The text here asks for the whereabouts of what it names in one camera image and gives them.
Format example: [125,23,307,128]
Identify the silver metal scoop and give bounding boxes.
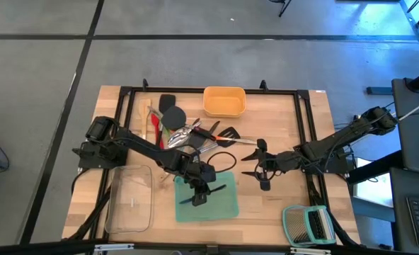
[166,119,202,149]

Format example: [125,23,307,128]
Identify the black front frame rail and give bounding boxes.
[0,237,419,255]

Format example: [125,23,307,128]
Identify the black aluminium table frame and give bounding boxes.
[103,78,338,246]

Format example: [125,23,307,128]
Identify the wooden spatula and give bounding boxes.
[138,98,153,141]

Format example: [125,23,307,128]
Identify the grey blue floor bar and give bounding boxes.
[366,86,394,96]

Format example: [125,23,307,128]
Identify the red silicone spatula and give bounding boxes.
[150,113,161,149]
[155,123,166,150]

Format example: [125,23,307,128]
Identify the black diagonal beam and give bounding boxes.
[346,149,408,186]

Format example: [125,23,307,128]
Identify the teal framed grater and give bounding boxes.
[282,204,338,248]

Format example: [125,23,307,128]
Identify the black stand legs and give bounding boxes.
[268,0,293,18]

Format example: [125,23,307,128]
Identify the white cable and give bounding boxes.
[397,93,419,122]

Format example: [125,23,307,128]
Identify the black spatula steel shaft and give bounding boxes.
[151,93,178,149]

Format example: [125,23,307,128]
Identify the orange plastic bin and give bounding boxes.
[202,86,247,119]

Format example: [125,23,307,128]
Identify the green silicone utensil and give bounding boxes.
[161,122,172,143]

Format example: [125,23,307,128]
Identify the black frame strut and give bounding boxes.
[67,176,113,242]
[306,173,361,248]

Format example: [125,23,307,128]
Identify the teal plastic tray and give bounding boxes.
[173,171,240,224]

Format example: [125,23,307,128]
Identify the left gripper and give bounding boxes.
[178,165,229,208]

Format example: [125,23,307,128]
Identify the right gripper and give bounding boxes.
[240,138,304,193]

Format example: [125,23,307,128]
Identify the dark desk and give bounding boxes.
[389,166,419,254]

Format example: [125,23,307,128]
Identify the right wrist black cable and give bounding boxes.
[253,157,268,183]

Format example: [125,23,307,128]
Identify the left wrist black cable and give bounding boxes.
[206,151,238,174]

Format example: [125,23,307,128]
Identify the orange handled steel knife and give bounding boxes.
[213,135,258,146]

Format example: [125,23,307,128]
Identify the dark grey side table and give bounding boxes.
[391,77,419,177]

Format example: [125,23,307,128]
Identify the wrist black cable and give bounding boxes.
[206,151,238,174]
[253,157,268,183]

